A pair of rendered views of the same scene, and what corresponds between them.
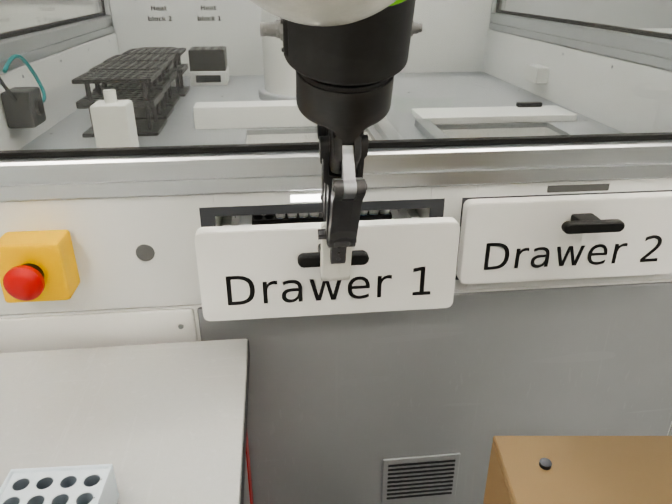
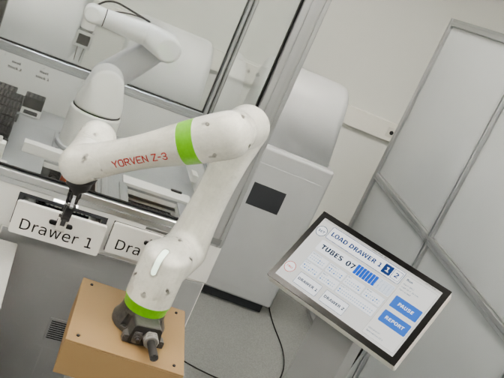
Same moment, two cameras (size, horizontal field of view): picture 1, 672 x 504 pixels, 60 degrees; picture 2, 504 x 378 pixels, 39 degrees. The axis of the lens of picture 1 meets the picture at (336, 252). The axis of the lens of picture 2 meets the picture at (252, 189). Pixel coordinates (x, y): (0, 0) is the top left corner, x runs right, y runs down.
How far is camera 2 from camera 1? 1.69 m
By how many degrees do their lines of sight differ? 15
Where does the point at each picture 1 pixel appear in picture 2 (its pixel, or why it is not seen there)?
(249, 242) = (34, 209)
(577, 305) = not seen: hidden behind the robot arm
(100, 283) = not seen: outside the picture
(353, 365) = (53, 270)
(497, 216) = (124, 231)
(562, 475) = (94, 287)
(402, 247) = (85, 229)
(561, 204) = (148, 234)
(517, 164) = (137, 215)
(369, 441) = (48, 306)
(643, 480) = (111, 294)
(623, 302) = not seen: hidden behind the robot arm
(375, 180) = (85, 203)
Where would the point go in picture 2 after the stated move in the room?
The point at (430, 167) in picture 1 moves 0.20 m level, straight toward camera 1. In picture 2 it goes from (106, 205) to (89, 225)
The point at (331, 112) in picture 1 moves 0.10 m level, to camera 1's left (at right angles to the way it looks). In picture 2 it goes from (73, 187) to (40, 175)
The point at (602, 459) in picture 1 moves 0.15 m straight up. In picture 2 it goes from (105, 288) to (123, 244)
